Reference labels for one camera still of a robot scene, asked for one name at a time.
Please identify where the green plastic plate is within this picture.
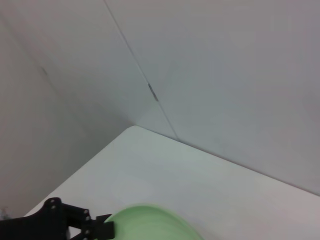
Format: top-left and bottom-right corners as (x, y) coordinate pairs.
(104, 204), (206, 240)

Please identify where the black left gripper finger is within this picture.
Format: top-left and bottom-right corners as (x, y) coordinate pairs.
(94, 213), (113, 223)
(87, 220), (116, 240)

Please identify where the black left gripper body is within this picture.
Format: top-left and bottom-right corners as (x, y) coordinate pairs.
(0, 197), (91, 240)

